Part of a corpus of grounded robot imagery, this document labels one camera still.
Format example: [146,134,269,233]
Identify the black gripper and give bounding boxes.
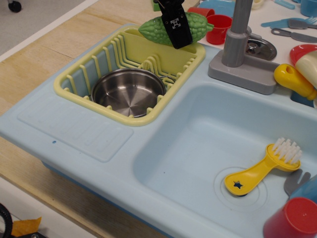
[157,0,193,49]

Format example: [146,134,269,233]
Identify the green bumpy toy squash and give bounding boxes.
[139,12,213,46]

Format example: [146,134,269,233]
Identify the stainless steel pot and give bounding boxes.
[91,68,166,118]

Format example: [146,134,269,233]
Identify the green toy block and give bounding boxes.
[151,0,160,11]

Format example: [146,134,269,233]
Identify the red cup lying down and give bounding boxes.
[188,7,215,17]

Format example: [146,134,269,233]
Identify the red cup upright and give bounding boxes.
[206,14,232,45]

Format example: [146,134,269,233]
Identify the yellow dish drying rack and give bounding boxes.
[53,25,206,126]

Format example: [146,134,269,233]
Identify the blue toy plate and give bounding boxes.
[198,0,235,17]

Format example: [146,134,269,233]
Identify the grey toy faucet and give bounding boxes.
[208,0,279,95]

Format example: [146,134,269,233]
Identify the cream toy item top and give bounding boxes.
[252,0,264,10]

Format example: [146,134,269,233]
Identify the blue toy fork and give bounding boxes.
[261,17,317,29]

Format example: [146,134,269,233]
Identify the blue toy utensil top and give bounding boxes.
[273,0,295,10]

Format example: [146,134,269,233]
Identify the grey toy spatula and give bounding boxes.
[288,19,317,29]

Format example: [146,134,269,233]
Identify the red toy plate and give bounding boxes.
[289,44,317,65]

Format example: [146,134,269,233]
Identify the grey toy knife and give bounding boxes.
[271,28,317,43]

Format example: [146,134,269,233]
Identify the blue cup top right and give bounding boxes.
[300,0,317,17]

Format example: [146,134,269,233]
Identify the blue cup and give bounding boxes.
[290,175,317,203]
[300,0,317,17]

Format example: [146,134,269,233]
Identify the cream toy bottle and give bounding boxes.
[295,51,317,88]

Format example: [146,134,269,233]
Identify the light blue toy sink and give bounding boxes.
[0,47,317,238]

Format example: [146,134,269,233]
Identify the black caster wheel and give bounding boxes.
[8,0,22,13]

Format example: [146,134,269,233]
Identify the yellow dish brush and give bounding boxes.
[224,137,302,196]

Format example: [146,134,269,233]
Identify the grey fork in sink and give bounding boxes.
[283,169,311,197]

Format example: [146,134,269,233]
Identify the blue cup bottom right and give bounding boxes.
[290,175,317,203]

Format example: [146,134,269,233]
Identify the red cup bottom right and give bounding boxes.
[263,197,317,238]

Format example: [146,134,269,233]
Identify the orange tape piece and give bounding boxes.
[11,217,42,237]

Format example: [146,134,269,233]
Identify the chrome faucet handle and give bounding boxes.
[245,26,277,61]

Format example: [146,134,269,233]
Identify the black ribbed cable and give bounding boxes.
[0,203,12,238]

